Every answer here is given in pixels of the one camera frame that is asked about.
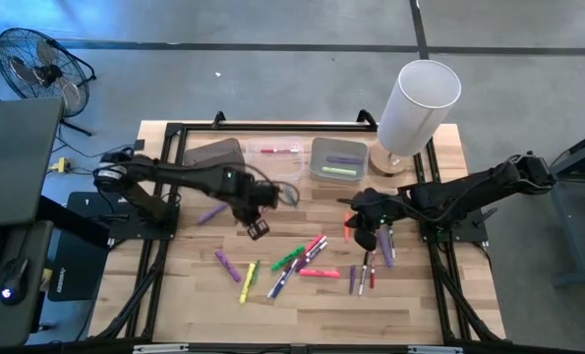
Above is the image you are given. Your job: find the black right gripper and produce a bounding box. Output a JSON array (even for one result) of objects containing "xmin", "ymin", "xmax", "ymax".
[{"xmin": 337, "ymin": 188, "xmax": 407, "ymax": 252}]

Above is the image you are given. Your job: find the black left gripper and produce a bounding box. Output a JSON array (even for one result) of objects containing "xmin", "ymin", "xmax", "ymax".
[{"xmin": 222, "ymin": 169, "xmax": 279, "ymax": 242}]

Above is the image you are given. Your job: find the purple highlighter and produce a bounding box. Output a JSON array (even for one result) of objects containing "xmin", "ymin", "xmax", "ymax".
[
  {"xmin": 377, "ymin": 226, "xmax": 396, "ymax": 268},
  {"xmin": 213, "ymin": 250, "xmax": 243, "ymax": 283},
  {"xmin": 196, "ymin": 203, "xmax": 229, "ymax": 226},
  {"xmin": 325, "ymin": 154, "xmax": 364, "ymax": 166}
]

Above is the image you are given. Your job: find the black Expo marker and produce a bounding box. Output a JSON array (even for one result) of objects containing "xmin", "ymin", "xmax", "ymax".
[{"xmin": 358, "ymin": 251, "xmax": 371, "ymax": 297}]

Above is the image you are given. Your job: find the bright green marker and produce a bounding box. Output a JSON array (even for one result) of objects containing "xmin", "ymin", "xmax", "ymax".
[{"xmin": 270, "ymin": 245, "xmax": 307, "ymax": 272}]

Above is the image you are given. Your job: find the pink thin marker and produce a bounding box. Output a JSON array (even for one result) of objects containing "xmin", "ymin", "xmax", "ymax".
[{"xmin": 303, "ymin": 233, "xmax": 324, "ymax": 257}]

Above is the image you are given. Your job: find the blue Expo marker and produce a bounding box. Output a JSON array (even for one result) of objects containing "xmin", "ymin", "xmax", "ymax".
[{"xmin": 266, "ymin": 258, "xmax": 299, "ymax": 300}]

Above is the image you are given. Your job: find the magenta Expo marker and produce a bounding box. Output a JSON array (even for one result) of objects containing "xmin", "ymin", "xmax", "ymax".
[{"xmin": 295, "ymin": 237, "xmax": 329, "ymax": 273}]

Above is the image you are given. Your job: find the pink highlighter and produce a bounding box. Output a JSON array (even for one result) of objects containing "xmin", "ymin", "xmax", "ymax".
[{"xmin": 298, "ymin": 267, "xmax": 341, "ymax": 280}]

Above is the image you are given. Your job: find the light green highlighter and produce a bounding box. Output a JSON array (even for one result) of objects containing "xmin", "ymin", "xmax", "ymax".
[{"xmin": 321, "ymin": 165, "xmax": 359, "ymax": 178}]

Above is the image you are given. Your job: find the yellow Sharpie highlighter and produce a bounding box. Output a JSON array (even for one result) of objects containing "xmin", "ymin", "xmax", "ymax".
[{"xmin": 238, "ymin": 262, "xmax": 257, "ymax": 306}]

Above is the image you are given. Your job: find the clear plastic bin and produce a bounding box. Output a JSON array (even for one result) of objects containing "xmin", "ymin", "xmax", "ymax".
[{"xmin": 244, "ymin": 136, "xmax": 308, "ymax": 183}]

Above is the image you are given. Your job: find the grey translucent plastic bin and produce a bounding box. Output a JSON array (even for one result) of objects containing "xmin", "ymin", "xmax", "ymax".
[{"xmin": 182, "ymin": 137, "xmax": 247, "ymax": 169}]

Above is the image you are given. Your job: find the white plastic bin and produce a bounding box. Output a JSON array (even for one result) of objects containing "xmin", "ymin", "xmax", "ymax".
[{"xmin": 309, "ymin": 136, "xmax": 370, "ymax": 186}]

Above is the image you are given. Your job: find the white shade table lamp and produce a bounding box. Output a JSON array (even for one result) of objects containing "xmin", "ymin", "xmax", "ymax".
[{"xmin": 368, "ymin": 59, "xmax": 463, "ymax": 178}]

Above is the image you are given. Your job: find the black flat case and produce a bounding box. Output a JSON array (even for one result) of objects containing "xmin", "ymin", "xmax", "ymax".
[{"xmin": 47, "ymin": 229, "xmax": 112, "ymax": 303}]

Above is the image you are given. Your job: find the yellow power connector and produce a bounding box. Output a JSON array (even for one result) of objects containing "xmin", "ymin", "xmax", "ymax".
[{"xmin": 49, "ymin": 156, "xmax": 73, "ymax": 175}]

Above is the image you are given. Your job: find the black computer mouse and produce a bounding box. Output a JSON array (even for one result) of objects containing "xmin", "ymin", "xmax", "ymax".
[{"xmin": 0, "ymin": 257, "xmax": 30, "ymax": 308}]

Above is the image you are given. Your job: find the grey side desk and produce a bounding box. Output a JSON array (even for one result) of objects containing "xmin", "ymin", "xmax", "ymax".
[{"xmin": 0, "ymin": 96, "xmax": 66, "ymax": 348}]

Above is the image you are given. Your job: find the black floor fan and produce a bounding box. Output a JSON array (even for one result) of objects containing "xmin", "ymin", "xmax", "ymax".
[{"xmin": 0, "ymin": 27, "xmax": 97, "ymax": 138}]

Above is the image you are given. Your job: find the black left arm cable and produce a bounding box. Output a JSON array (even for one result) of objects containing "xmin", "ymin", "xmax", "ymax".
[{"xmin": 245, "ymin": 164, "xmax": 302, "ymax": 207}]

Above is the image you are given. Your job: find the black aluminium table frame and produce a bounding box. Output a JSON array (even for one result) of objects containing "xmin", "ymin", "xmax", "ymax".
[{"xmin": 88, "ymin": 108, "xmax": 507, "ymax": 354}]

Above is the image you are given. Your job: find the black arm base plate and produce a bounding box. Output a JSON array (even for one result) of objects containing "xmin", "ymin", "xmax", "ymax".
[
  {"xmin": 418, "ymin": 206, "xmax": 491, "ymax": 244},
  {"xmin": 66, "ymin": 191, "xmax": 181, "ymax": 242}
]

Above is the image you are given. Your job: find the silver frame bracket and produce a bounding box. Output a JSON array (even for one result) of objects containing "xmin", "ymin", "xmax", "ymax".
[
  {"xmin": 406, "ymin": 344, "xmax": 465, "ymax": 354},
  {"xmin": 132, "ymin": 343, "xmax": 191, "ymax": 354}
]

